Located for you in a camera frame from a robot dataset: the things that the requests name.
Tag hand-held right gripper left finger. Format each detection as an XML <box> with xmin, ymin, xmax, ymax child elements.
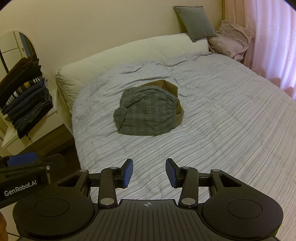
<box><xmin>57</xmin><ymin>159</ymin><xmax>134</xmax><ymax>209</ymax></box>

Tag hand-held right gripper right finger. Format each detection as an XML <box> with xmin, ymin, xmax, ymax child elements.
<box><xmin>165</xmin><ymin>158</ymin><xmax>243</xmax><ymax>208</ymax></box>

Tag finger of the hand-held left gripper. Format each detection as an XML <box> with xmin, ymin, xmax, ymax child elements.
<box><xmin>0</xmin><ymin>152</ymin><xmax>65</xmax><ymax>184</ymax></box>

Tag grey plaid garment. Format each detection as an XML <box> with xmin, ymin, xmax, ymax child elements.
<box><xmin>113</xmin><ymin>85</ymin><xmax>179</xmax><ymax>136</ymax></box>

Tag brown garment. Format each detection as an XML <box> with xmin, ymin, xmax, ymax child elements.
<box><xmin>139</xmin><ymin>80</ymin><xmax>184</xmax><ymax>127</ymax></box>

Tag stack of dark folded clothes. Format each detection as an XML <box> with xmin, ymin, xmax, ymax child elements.
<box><xmin>0</xmin><ymin>56</ymin><xmax>54</xmax><ymax>139</ymax></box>

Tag white dresser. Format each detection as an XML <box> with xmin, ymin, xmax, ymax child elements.
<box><xmin>0</xmin><ymin>88</ymin><xmax>74</xmax><ymax>153</ymax></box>

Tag white bed with striped cover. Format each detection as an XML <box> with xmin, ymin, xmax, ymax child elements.
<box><xmin>71</xmin><ymin>51</ymin><xmax>296</xmax><ymax>241</ymax></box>

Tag crumpled pink blanket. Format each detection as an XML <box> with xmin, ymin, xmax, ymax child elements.
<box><xmin>208</xmin><ymin>20</ymin><xmax>255</xmax><ymax>62</ymax></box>

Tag grey cushion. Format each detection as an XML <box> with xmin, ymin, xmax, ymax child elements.
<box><xmin>173</xmin><ymin>6</ymin><xmax>219</xmax><ymax>42</ymax></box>

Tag pink curtain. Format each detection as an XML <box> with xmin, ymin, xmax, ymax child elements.
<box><xmin>223</xmin><ymin>0</ymin><xmax>296</xmax><ymax>100</ymax></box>

